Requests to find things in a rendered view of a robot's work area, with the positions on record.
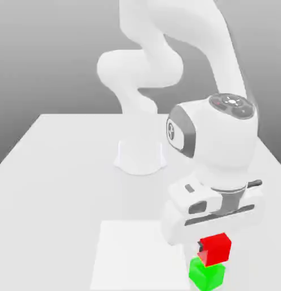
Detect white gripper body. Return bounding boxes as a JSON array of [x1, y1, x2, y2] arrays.
[[161, 191, 265, 247]]

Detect small red cube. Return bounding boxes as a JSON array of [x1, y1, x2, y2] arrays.
[[196, 232, 232, 267]]

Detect small green cube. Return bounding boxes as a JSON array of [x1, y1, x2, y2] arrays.
[[188, 256, 226, 291]]

